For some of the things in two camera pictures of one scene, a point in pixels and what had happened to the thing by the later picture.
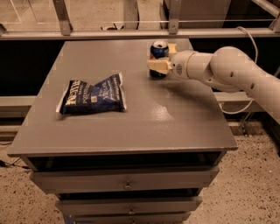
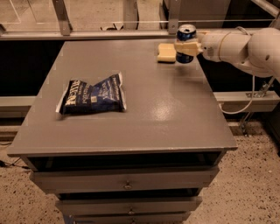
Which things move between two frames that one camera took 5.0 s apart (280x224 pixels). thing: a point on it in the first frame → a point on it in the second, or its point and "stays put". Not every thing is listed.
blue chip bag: (80, 97) stays put
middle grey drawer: (129, 206) stays put
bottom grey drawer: (82, 218) stays put
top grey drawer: (48, 182) stays put
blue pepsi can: (158, 49) → (185, 32)
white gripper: (178, 64) → (211, 46)
